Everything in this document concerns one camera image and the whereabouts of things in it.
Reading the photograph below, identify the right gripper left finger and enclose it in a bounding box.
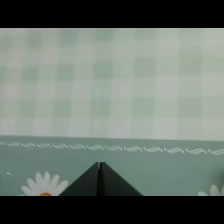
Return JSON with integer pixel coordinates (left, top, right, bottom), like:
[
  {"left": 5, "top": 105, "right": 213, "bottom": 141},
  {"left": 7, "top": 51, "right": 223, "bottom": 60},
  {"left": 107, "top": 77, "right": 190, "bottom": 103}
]
[{"left": 59, "top": 161, "right": 101, "bottom": 197}]

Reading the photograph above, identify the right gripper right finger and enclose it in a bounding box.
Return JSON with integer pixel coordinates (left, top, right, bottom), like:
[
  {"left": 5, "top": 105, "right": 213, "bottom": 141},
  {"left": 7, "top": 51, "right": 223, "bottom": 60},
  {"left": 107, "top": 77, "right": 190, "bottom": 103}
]
[{"left": 99, "top": 161, "right": 144, "bottom": 197}]

